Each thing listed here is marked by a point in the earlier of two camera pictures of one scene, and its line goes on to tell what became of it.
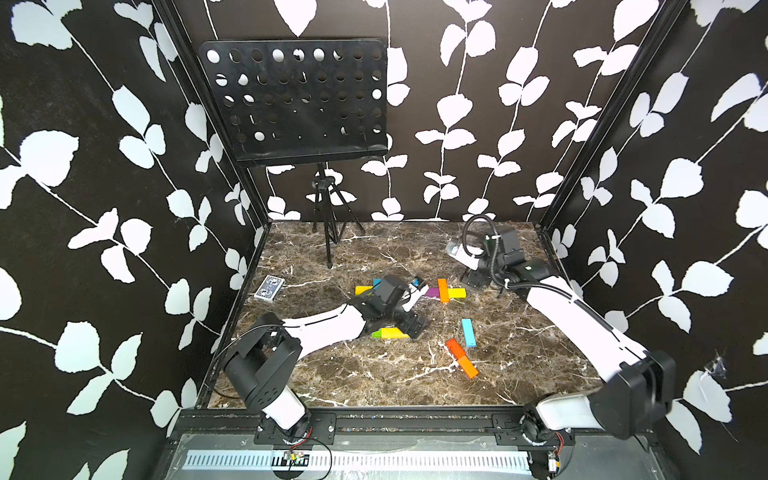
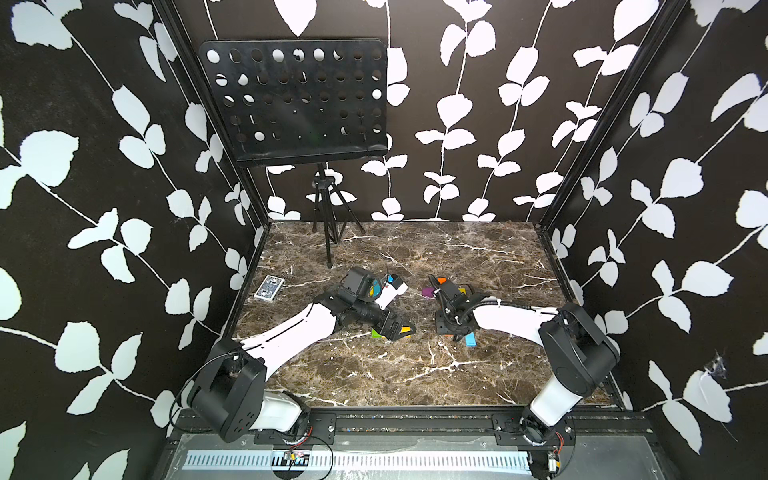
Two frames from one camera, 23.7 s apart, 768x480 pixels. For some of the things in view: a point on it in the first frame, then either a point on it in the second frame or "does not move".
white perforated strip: x=359 y=460 does not move
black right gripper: x=474 y=278 → x=439 y=324
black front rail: x=235 y=428 does not move
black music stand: x=303 y=101 does not move
